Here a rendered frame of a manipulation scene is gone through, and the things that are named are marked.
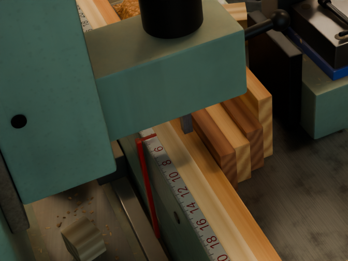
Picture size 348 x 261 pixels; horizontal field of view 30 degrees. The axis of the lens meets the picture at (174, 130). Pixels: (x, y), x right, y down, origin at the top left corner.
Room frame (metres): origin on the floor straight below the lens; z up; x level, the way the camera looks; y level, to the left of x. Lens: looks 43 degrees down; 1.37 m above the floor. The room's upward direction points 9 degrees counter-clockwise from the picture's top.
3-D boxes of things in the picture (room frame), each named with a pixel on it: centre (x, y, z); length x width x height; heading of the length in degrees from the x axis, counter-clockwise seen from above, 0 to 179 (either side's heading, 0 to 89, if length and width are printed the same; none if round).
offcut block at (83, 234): (0.45, 0.12, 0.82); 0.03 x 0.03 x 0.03; 34
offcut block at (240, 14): (0.67, -0.09, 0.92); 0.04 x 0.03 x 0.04; 175
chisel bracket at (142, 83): (0.45, 0.01, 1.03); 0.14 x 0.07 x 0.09; 107
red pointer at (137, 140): (0.45, 0.03, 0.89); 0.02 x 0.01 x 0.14; 107
